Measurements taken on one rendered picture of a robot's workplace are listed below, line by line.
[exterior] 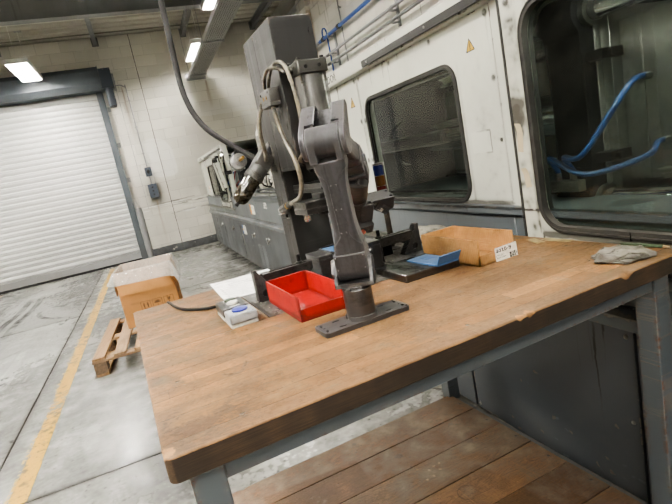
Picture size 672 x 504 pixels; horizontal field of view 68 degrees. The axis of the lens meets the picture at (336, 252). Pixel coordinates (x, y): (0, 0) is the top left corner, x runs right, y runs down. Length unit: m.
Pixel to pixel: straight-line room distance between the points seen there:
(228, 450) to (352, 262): 0.45
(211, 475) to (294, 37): 1.15
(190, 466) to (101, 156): 9.90
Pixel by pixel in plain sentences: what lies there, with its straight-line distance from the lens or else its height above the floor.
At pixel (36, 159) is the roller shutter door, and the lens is 10.66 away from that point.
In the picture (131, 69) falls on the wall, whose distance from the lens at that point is 10.80.
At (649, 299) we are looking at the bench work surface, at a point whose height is 0.80.
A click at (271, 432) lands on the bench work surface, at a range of 0.78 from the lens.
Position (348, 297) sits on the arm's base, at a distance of 1.03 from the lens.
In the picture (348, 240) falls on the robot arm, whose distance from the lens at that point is 1.01.
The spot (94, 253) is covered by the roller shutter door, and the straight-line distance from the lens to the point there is 10.59.
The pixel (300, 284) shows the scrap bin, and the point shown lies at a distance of 1.38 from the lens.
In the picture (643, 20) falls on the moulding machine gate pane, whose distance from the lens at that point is 1.36.
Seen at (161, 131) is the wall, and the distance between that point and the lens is 10.62.
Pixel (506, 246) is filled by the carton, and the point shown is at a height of 0.93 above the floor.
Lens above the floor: 1.25
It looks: 11 degrees down
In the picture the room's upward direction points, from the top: 12 degrees counter-clockwise
